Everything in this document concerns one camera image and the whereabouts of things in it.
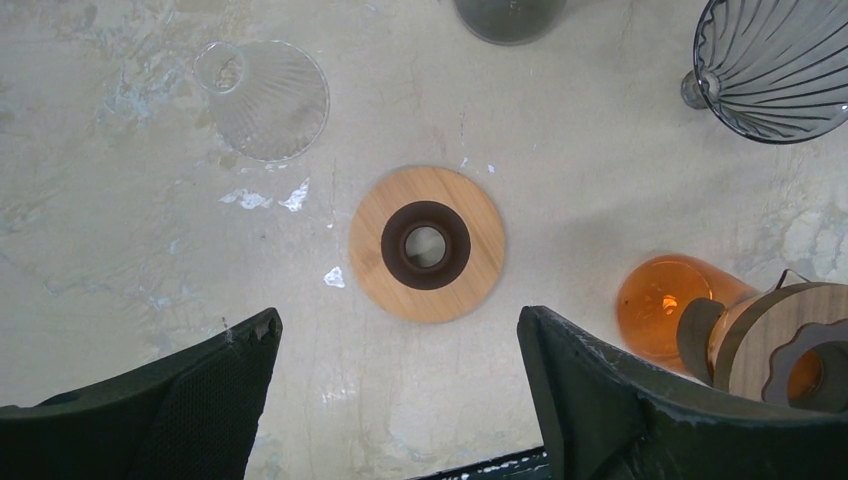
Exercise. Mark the smoky grey glass dripper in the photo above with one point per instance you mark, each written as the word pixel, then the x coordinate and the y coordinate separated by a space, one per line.
pixel 772 71

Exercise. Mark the grey glass carafe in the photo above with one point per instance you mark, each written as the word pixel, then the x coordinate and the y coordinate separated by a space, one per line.
pixel 509 22

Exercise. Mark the clear glass dripper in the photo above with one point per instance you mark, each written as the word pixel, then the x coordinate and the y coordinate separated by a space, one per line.
pixel 268 99

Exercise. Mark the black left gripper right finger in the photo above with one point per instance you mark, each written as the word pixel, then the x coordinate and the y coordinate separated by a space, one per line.
pixel 606 414

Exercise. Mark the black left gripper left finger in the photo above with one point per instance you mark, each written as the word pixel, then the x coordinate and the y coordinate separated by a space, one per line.
pixel 191 415

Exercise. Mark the orange glass carafe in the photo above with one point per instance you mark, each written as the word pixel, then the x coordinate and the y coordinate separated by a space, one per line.
pixel 673 311

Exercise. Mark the light bamboo dripper stand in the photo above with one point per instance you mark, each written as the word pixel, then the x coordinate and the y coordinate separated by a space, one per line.
pixel 427 244

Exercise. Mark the dark walnut dripper stand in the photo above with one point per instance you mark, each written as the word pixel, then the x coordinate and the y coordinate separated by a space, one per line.
pixel 789 348

